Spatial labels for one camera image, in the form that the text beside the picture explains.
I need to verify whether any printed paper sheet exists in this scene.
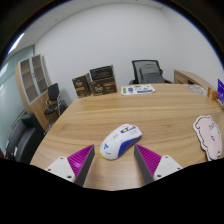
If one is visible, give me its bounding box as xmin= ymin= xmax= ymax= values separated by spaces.
xmin=120 ymin=84 xmax=156 ymax=96

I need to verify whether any wide brown carton box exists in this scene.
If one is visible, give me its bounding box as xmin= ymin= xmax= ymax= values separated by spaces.
xmin=89 ymin=77 xmax=118 ymax=97

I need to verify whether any pink pig-shaped mouse pad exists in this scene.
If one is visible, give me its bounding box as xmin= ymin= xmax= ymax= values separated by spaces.
xmin=192 ymin=114 xmax=224 ymax=162

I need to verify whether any dark carton box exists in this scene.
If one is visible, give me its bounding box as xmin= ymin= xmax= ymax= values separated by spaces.
xmin=89 ymin=64 xmax=115 ymax=81

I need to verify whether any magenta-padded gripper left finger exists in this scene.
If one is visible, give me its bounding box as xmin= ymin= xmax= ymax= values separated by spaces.
xmin=44 ymin=143 xmax=96 ymax=188

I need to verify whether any black leather sofa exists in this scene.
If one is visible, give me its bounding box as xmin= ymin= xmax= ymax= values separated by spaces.
xmin=5 ymin=112 xmax=46 ymax=164

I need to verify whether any grey mesh office chair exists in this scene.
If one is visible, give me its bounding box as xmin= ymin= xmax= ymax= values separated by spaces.
xmin=128 ymin=59 xmax=173 ymax=85

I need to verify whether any small brown carton box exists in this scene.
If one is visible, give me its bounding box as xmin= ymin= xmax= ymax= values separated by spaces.
xmin=71 ymin=73 xmax=93 ymax=99

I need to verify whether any rectangular ceiling light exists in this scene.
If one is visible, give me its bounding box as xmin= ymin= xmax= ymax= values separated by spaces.
xmin=7 ymin=32 xmax=26 ymax=56

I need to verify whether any white and blue computer mouse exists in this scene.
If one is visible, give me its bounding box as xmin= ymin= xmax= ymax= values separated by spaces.
xmin=99 ymin=123 xmax=143 ymax=161

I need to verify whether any wooden shelf cabinet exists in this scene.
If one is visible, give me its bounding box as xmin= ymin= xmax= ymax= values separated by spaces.
xmin=14 ymin=54 xmax=53 ymax=126

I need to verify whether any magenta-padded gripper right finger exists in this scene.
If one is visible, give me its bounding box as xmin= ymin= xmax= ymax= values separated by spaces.
xmin=133 ymin=143 xmax=184 ymax=185

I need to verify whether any low wooden sideboard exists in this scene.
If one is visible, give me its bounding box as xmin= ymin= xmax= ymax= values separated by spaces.
xmin=173 ymin=69 xmax=214 ymax=92

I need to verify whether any black visitor chair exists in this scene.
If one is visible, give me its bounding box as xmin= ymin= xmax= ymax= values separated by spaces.
xmin=43 ymin=82 xmax=68 ymax=123

